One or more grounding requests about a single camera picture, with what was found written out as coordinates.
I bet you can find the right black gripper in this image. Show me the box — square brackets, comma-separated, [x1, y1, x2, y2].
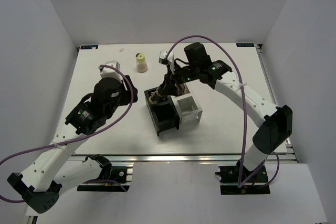
[160, 62, 199, 97]

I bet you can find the black-cap spice jar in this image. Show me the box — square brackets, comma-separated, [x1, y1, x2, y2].
[149, 87, 164, 105]

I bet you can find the yellow-lid white powder bottle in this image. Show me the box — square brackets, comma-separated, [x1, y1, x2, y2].
[135, 53, 148, 73]

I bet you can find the gold bottle black cap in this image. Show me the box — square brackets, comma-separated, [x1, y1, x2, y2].
[175, 84, 188, 96]

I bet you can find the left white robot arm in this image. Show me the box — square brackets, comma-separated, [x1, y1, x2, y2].
[7, 75, 138, 214]

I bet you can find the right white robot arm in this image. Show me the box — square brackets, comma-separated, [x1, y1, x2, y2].
[149, 42, 293, 182]

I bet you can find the black organizer rack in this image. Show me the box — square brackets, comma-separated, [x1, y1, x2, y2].
[144, 88, 180, 136]

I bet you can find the white organizer rack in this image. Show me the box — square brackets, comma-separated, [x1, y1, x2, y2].
[171, 84, 203, 126]

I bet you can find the blue sticker left corner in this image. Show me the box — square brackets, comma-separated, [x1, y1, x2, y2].
[80, 45, 98, 50]

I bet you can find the blue sticker corner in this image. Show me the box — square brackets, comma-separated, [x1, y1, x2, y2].
[236, 42, 255, 47]
[80, 45, 98, 50]

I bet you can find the blue sticker right corner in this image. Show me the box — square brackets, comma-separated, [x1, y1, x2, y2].
[236, 42, 255, 47]

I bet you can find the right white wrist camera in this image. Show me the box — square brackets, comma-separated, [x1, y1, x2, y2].
[159, 50, 175, 74]

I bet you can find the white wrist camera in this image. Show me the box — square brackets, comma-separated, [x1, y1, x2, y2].
[159, 50, 175, 74]
[99, 60, 123, 83]

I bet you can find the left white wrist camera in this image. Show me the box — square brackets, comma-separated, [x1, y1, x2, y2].
[99, 60, 123, 83]

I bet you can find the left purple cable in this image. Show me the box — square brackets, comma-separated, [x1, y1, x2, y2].
[0, 63, 135, 204]

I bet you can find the purple cable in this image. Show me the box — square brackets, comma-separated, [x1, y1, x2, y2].
[165, 35, 280, 188]
[0, 63, 135, 204]

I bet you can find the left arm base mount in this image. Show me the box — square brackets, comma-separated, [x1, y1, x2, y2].
[77, 154, 131, 193]

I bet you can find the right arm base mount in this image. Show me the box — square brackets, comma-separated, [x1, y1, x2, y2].
[214, 163, 271, 196]

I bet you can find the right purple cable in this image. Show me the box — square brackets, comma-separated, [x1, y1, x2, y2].
[165, 35, 280, 188]

